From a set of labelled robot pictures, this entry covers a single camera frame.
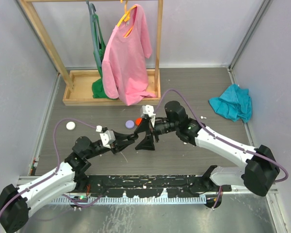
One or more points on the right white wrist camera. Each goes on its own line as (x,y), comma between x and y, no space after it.
(148,110)

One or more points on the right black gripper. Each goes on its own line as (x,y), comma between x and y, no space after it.
(147,143)

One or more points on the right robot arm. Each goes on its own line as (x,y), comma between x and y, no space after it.
(254,168)

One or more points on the white earbud charging case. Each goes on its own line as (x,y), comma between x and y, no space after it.
(70,125)

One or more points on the purple earbud charging case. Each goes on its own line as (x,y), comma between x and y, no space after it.
(129,124)

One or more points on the wooden clothes rack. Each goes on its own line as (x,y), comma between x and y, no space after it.
(78,90)

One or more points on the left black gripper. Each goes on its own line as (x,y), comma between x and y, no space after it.
(119,144)

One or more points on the black earbud charging case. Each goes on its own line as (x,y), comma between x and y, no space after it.
(133,137)

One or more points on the white slotted cable duct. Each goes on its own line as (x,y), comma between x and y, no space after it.
(163,199)

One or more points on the yellow hanger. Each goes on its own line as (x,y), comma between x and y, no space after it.
(126,18)

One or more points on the pink t-shirt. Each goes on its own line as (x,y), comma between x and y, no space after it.
(124,64)

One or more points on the grey-blue hanger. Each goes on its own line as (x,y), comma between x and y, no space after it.
(98,43)

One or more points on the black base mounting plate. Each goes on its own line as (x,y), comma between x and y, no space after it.
(145,186)

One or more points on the orange earbud charging case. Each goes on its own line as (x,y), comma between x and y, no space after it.
(138,121)

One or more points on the teal cloth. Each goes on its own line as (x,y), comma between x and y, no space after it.
(234,104)

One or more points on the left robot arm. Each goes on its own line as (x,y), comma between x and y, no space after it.
(18,204)

